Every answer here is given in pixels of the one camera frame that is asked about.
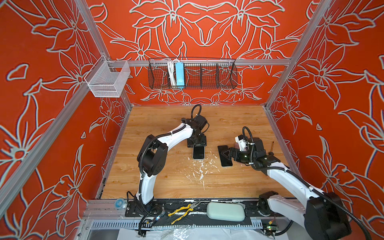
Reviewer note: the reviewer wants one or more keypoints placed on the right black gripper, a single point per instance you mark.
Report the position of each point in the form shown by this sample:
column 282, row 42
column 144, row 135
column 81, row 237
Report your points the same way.
column 233, row 151

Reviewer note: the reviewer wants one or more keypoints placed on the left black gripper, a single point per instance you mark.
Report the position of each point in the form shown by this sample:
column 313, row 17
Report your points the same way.
column 203, row 141

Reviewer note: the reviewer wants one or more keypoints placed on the black phone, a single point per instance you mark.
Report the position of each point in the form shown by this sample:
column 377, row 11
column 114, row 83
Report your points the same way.
column 224, row 156
column 198, row 152

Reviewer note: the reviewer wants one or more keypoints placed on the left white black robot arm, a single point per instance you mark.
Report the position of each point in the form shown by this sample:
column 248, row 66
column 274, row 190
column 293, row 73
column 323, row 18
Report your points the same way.
column 153, row 154

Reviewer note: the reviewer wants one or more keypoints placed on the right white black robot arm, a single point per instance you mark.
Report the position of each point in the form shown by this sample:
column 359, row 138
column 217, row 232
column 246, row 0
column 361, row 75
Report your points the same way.
column 321, row 214

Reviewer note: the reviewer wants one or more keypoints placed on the pale green pouch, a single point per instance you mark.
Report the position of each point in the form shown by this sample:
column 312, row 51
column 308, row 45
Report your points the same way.
column 225, row 212

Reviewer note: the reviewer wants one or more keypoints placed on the light blue box in basket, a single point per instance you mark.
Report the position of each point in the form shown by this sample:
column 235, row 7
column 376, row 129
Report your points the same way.
column 180, row 76

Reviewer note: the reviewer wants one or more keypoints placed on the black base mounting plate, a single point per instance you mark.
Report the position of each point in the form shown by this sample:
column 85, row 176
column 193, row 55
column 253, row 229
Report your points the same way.
column 160, row 208

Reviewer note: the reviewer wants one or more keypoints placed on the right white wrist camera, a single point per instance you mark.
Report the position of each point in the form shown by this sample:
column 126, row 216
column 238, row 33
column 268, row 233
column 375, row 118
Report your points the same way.
column 241, row 143

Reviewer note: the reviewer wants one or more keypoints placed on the black handled screwdriver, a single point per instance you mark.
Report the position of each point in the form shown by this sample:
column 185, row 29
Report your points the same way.
column 272, row 147

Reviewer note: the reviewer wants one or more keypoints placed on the yellow handled pliers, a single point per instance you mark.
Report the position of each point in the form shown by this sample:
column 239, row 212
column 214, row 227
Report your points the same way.
column 187, row 209

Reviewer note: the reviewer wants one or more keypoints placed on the black wire wall basket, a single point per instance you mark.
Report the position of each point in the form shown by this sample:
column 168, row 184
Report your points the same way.
column 200, row 73

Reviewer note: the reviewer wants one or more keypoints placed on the clear plastic wall bin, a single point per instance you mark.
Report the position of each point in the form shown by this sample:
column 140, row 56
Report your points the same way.
column 105, row 82

